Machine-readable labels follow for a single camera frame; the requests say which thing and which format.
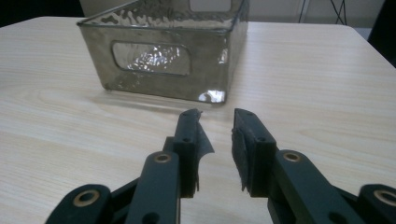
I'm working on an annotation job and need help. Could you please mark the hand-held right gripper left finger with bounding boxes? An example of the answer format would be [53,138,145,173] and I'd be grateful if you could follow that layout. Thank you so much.
[163,107,215,199]

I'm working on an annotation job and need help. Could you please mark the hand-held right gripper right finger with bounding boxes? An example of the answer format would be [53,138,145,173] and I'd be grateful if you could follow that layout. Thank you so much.
[231,107,278,198]

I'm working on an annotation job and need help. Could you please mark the clear smoky plastic storage bin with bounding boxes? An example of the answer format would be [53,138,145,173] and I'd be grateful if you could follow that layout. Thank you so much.
[76,0,250,105]

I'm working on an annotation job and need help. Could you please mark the black cables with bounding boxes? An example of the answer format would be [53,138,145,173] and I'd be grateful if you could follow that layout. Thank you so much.
[298,0,348,26]

